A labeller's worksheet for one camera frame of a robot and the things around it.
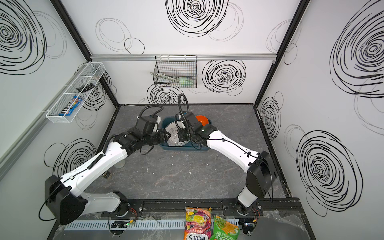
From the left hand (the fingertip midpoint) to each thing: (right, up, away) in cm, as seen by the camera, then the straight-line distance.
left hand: (171, 135), depth 77 cm
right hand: (+3, +1, +2) cm, 4 cm away
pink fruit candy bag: (+13, -39, -9) cm, 43 cm away
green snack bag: (+25, -41, -12) cm, 49 cm away
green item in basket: (+7, +31, +10) cm, 33 cm away
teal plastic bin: (+9, -9, +17) cm, 22 cm away
